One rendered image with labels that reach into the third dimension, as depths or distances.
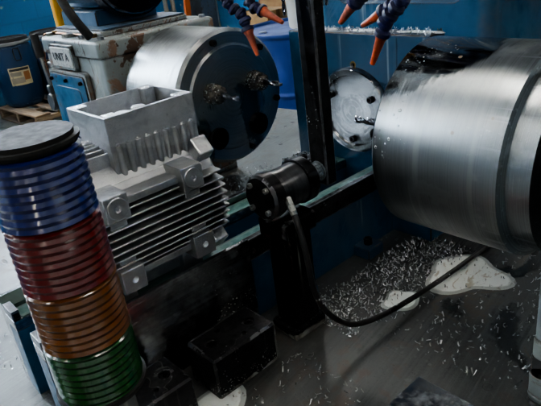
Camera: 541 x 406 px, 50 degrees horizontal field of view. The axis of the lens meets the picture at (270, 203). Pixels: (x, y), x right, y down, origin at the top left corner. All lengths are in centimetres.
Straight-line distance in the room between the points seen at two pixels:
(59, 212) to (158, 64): 76
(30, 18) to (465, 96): 636
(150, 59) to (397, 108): 56
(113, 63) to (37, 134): 86
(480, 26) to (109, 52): 68
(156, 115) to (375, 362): 41
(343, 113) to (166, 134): 42
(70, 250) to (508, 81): 47
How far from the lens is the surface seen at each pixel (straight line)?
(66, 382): 43
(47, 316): 39
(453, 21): 103
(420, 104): 69
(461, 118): 66
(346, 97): 103
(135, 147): 70
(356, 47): 100
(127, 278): 68
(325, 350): 80
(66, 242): 37
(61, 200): 36
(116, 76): 122
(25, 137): 37
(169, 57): 108
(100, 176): 69
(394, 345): 80
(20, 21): 679
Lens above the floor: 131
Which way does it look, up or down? 25 degrees down
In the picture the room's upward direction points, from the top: 8 degrees counter-clockwise
